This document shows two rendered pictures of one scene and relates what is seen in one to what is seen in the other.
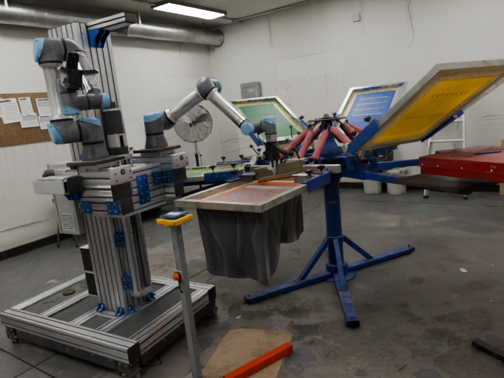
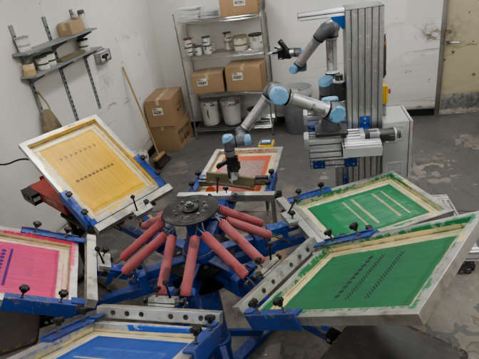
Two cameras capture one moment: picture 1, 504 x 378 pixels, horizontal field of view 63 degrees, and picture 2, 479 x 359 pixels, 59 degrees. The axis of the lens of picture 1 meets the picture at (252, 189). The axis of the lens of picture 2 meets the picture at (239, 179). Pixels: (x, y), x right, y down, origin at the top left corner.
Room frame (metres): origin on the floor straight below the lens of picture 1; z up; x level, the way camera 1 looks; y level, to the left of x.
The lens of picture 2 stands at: (5.15, -1.03, 2.45)
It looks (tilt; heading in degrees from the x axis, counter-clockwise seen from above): 28 degrees down; 160
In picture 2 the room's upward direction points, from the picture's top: 9 degrees counter-clockwise
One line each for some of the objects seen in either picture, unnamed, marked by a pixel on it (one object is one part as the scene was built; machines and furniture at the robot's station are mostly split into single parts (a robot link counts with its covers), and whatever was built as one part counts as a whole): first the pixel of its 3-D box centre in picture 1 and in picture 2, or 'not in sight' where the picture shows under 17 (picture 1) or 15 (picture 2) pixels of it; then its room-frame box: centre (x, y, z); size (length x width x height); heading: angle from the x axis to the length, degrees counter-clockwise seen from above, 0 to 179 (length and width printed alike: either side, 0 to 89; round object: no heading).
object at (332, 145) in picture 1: (331, 197); (210, 298); (3.24, -0.64, 0.67); 0.39 x 0.39 x 1.35
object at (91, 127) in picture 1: (89, 129); (326, 85); (2.28, 0.86, 1.42); 0.13 x 0.12 x 0.14; 123
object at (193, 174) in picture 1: (217, 161); (344, 203); (3.33, 0.26, 1.05); 1.08 x 0.61 x 0.23; 84
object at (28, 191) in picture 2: not in sight; (33, 194); (1.87, -1.52, 1.06); 0.24 x 0.12 x 0.09; 24
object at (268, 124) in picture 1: (269, 125); (228, 142); (2.60, -0.15, 1.33); 0.09 x 0.08 x 0.11; 71
